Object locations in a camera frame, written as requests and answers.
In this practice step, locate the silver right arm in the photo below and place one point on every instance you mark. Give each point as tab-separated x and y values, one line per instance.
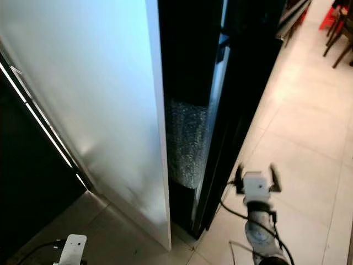
259	232

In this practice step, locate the black fridge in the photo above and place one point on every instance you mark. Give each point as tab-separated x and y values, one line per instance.
248	83

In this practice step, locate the bubble wrap sheet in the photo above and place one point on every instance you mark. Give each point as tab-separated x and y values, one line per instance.
185	143

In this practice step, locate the glossy black cabinet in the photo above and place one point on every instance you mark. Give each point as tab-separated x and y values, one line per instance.
27	193

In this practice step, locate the white side panel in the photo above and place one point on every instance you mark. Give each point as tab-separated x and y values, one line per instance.
88	83

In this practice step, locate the red plastic stool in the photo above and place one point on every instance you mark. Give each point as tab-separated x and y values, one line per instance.
328	16

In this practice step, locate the dark wooden chair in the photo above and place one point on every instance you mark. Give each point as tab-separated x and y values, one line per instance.
343	11

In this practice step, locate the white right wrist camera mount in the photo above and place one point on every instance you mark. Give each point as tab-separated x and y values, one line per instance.
256	187

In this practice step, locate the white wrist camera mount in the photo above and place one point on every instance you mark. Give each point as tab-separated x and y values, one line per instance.
74	248
256	187

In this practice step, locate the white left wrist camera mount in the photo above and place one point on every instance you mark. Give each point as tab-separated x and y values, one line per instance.
74	248

